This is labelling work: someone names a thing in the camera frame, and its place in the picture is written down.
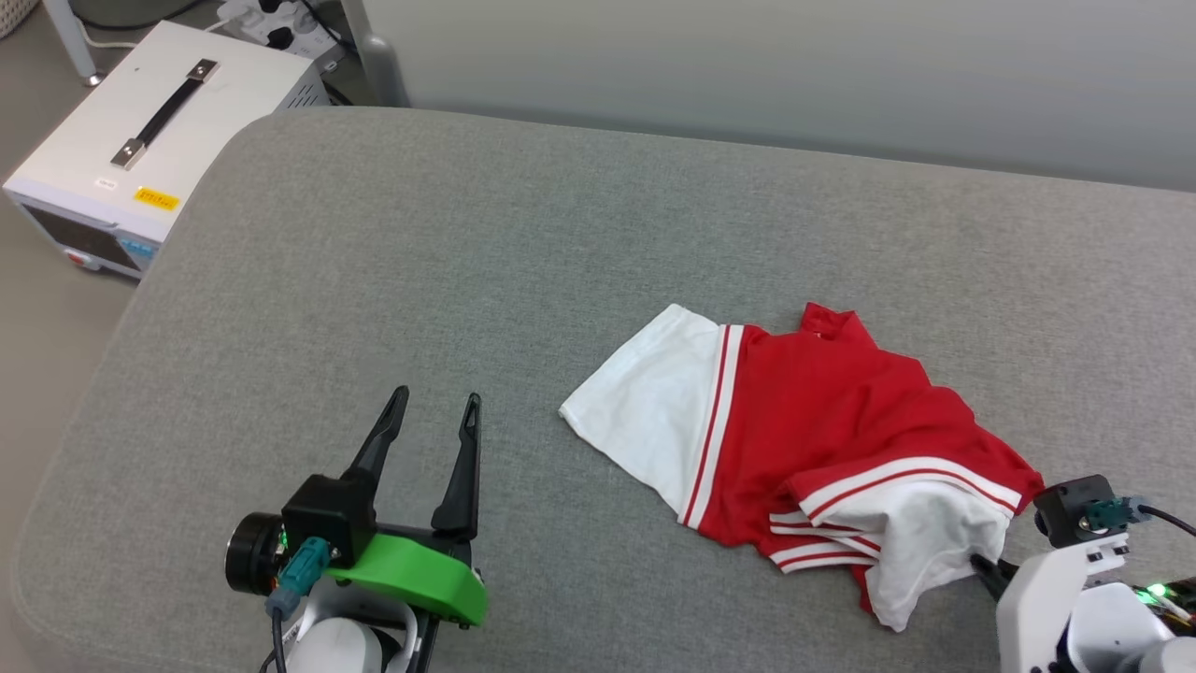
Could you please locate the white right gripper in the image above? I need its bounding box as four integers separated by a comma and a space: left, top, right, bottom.
970, 533, 1132, 673

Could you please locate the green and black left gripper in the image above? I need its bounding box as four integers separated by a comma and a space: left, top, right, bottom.
327, 384, 490, 627

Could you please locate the red and white jersey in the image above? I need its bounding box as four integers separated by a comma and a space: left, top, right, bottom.
559, 301, 1046, 633

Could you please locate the white power supply box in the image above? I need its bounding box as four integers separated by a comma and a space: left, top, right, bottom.
2, 21, 331, 281

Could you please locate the white power strip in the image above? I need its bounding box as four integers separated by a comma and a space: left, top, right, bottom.
217, 0, 349, 72

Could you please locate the white metal leg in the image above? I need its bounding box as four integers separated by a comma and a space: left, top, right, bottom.
42, 0, 105, 88

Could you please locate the black cable with teal connector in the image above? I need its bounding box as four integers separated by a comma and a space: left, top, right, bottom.
264, 537, 334, 673
1084, 496, 1196, 540

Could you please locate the grey metal frame leg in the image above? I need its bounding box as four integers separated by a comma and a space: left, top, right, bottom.
340, 0, 411, 107

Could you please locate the white power cable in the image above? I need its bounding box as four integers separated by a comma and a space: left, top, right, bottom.
75, 17, 143, 50

